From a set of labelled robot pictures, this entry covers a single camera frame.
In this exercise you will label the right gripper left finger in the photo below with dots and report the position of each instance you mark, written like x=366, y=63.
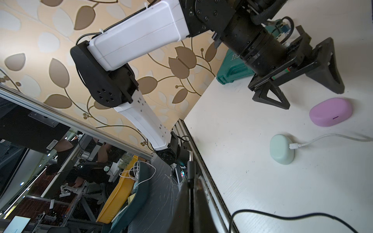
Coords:
x=181, y=218

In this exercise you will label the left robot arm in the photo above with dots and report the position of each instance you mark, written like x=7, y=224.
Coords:
x=103, y=62

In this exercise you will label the mint earbud case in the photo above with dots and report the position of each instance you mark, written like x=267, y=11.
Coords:
x=280, y=150

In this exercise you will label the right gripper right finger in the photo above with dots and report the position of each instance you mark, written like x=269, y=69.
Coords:
x=202, y=218

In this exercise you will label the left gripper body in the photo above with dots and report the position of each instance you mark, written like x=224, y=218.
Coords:
x=239, y=26

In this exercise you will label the dark green tray outside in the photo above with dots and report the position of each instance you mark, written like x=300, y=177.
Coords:
x=128, y=213

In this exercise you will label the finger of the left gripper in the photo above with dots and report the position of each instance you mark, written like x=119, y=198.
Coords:
x=271, y=95
x=323, y=68

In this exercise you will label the person in dark shirt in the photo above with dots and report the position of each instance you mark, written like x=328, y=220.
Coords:
x=91, y=171

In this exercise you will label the green tool case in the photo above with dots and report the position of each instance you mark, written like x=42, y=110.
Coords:
x=233, y=68

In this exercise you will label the yellow tray outside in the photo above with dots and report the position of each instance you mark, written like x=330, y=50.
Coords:
x=119, y=195

